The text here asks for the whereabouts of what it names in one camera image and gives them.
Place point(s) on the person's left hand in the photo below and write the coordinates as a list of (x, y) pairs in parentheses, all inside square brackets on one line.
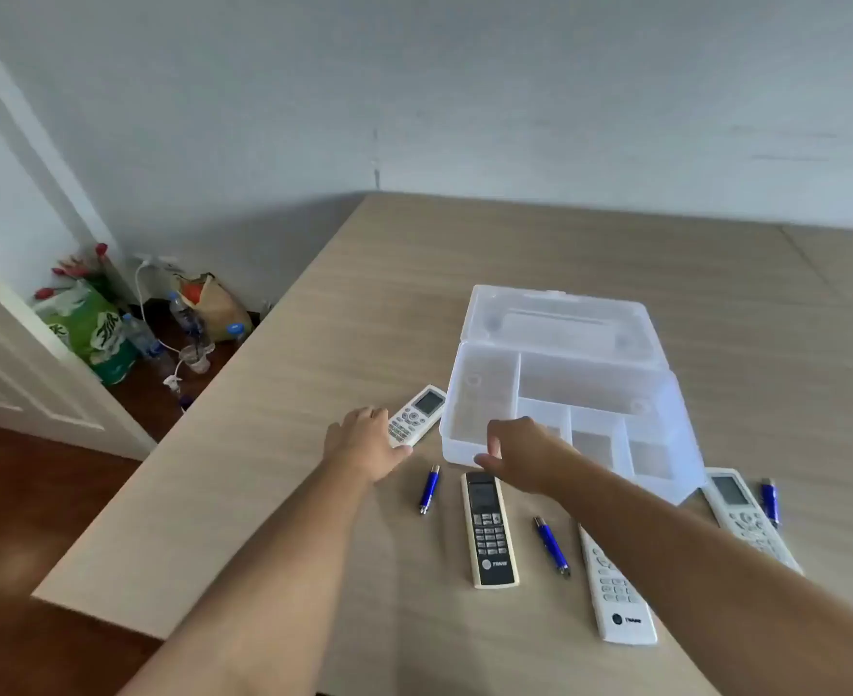
[(365, 442)]

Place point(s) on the person's right hand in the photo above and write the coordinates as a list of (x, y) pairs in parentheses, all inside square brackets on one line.
[(532, 456)]

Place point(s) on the blue pen light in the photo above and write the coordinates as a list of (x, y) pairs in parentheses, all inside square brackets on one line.
[(769, 503), (429, 490), (551, 547)]

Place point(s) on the cream black-faced remote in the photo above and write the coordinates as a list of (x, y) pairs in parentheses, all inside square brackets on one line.
[(488, 532)]

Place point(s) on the clear plastic compartment box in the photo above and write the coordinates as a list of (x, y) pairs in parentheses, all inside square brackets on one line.
[(579, 376)]

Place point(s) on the blue pen light middle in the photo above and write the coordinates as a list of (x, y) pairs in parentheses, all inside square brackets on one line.
[(551, 547)]

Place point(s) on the long white Trane remote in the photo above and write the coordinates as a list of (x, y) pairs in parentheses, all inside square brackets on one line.
[(619, 601)]

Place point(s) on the person's right forearm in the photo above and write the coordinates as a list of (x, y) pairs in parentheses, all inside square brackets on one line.
[(724, 594)]

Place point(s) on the person's left forearm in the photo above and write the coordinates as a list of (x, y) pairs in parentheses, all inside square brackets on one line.
[(267, 608)]

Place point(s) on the clear plastic water bottle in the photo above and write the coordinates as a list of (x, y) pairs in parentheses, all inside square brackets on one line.
[(183, 315), (237, 333), (144, 342)]

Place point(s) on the clear plastic cup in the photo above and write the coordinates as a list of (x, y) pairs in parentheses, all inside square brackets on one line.
[(196, 360)]

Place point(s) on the brown paper bag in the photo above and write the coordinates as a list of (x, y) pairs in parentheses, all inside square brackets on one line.
[(216, 307)]

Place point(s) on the white charger plug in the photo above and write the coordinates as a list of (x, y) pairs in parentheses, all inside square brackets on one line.
[(173, 384)]

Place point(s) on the white power strip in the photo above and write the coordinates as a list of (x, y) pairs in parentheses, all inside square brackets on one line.
[(157, 262)]

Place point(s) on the green plastic package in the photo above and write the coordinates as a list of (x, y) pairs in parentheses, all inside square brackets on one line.
[(89, 329)]

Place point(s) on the bunch of red flowers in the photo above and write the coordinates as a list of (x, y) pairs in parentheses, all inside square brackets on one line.
[(71, 270)]

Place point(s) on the white door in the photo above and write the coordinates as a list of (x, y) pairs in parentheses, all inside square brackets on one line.
[(6, 384)]

